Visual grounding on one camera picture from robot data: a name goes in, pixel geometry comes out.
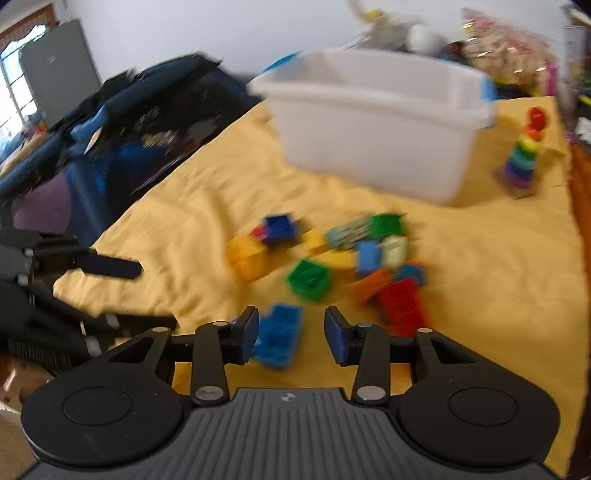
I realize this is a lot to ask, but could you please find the blue disc with airplane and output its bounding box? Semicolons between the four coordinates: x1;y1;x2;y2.
252;303;304;370

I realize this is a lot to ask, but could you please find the red toy truck block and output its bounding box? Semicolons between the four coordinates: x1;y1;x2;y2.
377;278;429;337

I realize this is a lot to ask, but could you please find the large yellow building block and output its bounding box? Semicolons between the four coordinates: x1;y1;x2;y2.
226;235;270;282

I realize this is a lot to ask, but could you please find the light blue building block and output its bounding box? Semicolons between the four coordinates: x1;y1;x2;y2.
356;240;381;276

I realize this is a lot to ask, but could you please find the orange building block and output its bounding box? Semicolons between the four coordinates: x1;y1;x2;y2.
349;268;393;305

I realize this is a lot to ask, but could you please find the green square building block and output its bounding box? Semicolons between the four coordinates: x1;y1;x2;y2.
286;259;332;302

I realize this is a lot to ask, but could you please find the blue gear block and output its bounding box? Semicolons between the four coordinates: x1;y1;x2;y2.
394;263;427;287

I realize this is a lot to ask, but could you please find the cream building block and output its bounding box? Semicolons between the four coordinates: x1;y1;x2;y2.
381;235;408;270

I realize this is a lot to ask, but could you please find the yellow quilted cloth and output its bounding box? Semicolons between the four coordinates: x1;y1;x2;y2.
54;98;590;475

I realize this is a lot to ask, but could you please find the grey blue toy train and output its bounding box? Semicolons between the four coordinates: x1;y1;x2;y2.
325;215;370;250

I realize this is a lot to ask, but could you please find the small red block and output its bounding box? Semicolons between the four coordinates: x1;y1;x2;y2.
249;224;269;243

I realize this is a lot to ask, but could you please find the small yellow block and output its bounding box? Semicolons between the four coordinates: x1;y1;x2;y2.
301;229;329;256

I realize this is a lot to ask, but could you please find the green toy wagon block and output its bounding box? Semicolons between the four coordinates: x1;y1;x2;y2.
368;213;407;240

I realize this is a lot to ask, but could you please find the dark blue arch block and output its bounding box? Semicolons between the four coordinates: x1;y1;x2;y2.
264;214;297;245

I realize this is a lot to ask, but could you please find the dark blue baby stroller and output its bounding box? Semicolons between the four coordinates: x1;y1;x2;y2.
1;54;259;245

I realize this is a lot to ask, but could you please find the grey cabinet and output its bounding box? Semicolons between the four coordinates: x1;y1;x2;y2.
19;20;101;126

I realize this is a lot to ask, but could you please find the white plastic storage bin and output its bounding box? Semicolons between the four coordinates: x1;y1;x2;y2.
247;49;497;205

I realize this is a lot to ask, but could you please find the white round ball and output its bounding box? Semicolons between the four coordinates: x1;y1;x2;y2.
406;24;447;57

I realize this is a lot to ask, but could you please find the white plastic bag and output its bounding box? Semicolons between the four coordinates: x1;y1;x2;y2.
342;0;422;51

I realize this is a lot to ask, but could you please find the clear bag of snacks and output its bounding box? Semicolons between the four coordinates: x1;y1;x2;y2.
462;8;558;96

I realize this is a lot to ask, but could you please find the shelf with toy boxes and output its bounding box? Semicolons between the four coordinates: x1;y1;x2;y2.
559;1;590;153

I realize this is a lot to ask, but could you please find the rainbow ring stacking toy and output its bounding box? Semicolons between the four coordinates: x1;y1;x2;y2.
494;107;549;199

